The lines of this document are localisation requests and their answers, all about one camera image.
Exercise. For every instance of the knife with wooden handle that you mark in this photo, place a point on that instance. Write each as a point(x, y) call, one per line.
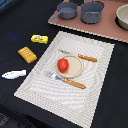
point(80, 56)

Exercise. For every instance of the round wooden plate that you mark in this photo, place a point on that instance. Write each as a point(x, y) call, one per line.
point(75, 67)

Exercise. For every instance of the red toy tomato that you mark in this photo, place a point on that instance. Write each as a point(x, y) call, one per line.
point(63, 65)

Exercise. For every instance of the fork with wooden handle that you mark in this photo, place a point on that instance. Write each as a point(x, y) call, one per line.
point(68, 81)

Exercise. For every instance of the woven beige placemat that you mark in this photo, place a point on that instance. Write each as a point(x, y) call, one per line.
point(64, 100)

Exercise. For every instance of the white toy fish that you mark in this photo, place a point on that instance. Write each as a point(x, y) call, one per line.
point(14, 74)

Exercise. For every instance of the yellow butter box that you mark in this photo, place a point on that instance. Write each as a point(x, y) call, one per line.
point(39, 39)

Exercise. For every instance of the grey saucepan with handle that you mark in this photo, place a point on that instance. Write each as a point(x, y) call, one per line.
point(66, 10)

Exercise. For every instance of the orange toy bread loaf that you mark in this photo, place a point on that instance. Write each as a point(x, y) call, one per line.
point(27, 54)

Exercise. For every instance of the grey cooking pot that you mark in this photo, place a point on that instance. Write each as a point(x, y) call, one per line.
point(91, 12)

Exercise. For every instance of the cream bowl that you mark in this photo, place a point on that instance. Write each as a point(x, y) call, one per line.
point(122, 15)

